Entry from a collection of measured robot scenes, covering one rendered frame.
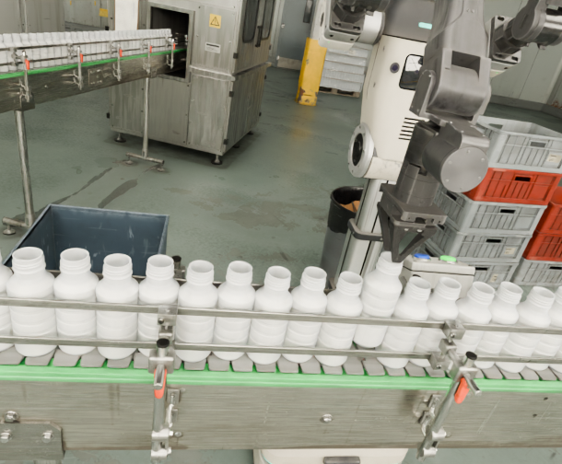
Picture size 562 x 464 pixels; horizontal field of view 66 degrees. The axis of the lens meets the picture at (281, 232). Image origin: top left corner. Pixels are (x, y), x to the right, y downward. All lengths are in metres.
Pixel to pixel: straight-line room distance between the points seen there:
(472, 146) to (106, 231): 1.01
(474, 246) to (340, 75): 7.43
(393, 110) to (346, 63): 8.89
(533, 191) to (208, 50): 2.86
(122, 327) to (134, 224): 0.62
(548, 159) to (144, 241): 2.52
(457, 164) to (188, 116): 3.96
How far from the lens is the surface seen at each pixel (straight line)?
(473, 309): 0.80
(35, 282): 0.68
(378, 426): 0.87
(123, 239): 1.31
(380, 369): 0.80
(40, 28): 7.38
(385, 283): 0.70
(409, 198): 0.63
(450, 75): 0.59
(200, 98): 4.32
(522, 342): 0.89
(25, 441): 0.85
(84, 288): 0.67
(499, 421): 0.99
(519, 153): 2.98
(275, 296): 0.66
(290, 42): 12.68
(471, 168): 0.56
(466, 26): 0.63
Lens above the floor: 1.52
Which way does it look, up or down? 27 degrees down
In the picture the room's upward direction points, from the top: 11 degrees clockwise
